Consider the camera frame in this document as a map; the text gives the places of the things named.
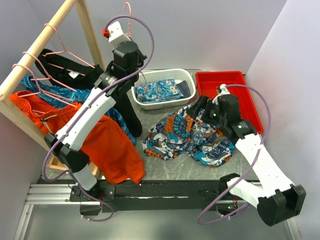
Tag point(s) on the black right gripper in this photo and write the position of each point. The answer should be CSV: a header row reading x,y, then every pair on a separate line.
x,y
204,103

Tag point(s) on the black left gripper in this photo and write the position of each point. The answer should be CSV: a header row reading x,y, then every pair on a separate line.
x,y
141,57

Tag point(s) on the orange teal patterned shorts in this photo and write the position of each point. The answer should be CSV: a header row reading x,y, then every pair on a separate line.
x,y
178,133

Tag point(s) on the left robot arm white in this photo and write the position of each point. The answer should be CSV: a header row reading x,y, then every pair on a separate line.
x,y
108,89

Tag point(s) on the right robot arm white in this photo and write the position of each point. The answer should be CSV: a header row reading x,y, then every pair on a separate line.
x,y
278,199

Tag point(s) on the black shorts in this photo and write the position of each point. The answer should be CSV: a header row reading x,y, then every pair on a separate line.
x,y
83,77

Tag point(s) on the blue floral folded shorts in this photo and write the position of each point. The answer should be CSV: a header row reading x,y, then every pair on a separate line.
x,y
158,91

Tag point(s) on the pink hanger with black shorts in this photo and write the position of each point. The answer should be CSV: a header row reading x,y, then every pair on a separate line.
x,y
65,50

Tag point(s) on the pink hanger with blue shorts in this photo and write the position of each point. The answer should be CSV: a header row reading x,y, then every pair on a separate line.
x,y
48,77

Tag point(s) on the pink hanger with orange shorts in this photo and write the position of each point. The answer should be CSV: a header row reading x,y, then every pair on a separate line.
x,y
32,95

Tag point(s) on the blue leaf print shorts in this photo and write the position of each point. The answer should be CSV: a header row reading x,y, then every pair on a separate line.
x,y
77,96

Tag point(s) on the red plastic tray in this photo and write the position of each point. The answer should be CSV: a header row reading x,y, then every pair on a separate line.
x,y
208,81

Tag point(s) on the white perforated plastic basket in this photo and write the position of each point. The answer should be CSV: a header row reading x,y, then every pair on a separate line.
x,y
176,74

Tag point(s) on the dark grey folded cloth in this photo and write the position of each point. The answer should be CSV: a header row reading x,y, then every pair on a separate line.
x,y
184,89

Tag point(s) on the wooden clothes rack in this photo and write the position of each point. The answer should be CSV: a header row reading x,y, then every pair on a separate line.
x,y
9,109

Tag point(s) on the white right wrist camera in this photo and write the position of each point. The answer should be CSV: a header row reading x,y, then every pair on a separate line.
x,y
222,90

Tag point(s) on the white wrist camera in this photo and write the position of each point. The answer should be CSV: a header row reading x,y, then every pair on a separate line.
x,y
222,90
115,35

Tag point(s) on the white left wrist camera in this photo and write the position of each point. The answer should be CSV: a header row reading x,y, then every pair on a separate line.
x,y
115,35

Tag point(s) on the black mounting base plate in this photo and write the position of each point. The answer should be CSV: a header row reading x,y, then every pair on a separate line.
x,y
148,195

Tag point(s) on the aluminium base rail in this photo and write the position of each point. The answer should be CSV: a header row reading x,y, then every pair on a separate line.
x,y
48,214

